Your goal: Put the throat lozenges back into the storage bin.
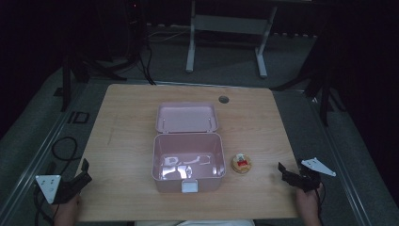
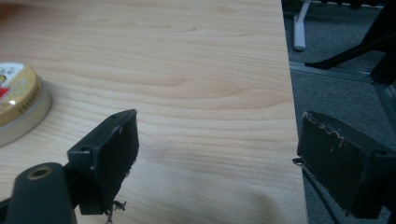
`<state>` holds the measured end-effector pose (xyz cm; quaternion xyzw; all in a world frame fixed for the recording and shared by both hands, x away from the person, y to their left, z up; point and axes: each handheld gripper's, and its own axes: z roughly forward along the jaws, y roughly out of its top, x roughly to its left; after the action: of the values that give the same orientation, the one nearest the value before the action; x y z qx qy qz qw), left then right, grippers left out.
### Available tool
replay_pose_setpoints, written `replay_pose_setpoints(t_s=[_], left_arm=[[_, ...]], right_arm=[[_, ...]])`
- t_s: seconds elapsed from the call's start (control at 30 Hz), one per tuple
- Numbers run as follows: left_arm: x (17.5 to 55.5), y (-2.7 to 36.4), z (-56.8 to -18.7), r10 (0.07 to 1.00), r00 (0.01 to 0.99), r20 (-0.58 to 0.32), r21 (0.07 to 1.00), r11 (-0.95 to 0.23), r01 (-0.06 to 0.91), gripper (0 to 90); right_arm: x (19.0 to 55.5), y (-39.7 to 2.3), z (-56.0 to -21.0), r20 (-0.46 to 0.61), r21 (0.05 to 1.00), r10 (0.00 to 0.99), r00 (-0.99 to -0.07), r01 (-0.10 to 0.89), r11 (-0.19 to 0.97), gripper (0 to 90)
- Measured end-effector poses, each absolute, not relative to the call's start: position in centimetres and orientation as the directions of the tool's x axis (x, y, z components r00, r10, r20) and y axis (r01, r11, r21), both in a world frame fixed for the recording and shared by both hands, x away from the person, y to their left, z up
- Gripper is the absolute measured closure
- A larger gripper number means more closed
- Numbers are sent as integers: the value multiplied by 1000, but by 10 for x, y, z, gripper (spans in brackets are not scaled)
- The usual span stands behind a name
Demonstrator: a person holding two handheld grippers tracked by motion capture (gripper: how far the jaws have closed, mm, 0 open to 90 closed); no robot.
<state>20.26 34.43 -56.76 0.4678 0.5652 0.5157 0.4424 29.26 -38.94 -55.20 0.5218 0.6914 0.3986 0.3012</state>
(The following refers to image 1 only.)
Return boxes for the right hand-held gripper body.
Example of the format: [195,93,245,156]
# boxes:
[286,156,337,193]

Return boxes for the pink plastic box with lid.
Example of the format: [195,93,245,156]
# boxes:
[151,101,227,194]

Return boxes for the white floor cable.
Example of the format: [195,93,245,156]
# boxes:
[146,28,191,44]

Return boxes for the white metal desk frame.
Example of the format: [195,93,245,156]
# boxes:
[184,0,279,79]

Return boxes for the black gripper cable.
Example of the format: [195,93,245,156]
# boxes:
[314,183,327,226]
[33,183,55,226]

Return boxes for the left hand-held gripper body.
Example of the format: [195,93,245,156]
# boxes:
[35,173,83,205]

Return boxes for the person's left hand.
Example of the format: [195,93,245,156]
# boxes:
[51,193,83,222]

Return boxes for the round snack packet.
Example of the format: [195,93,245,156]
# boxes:
[231,153,253,175]

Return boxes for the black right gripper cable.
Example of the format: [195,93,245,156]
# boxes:
[314,183,327,226]

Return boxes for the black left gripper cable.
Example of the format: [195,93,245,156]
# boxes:
[33,183,55,226]

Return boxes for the black metal stand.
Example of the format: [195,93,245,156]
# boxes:
[271,62,347,127]
[59,46,142,113]

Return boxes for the person's right hand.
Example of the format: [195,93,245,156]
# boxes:
[295,183,325,218]

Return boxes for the black hanging cables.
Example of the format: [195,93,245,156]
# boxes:
[137,31,157,87]

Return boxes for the person's light clothing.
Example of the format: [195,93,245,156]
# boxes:
[134,218,256,226]

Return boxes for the black looped floor cable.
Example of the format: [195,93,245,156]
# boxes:
[51,136,80,177]

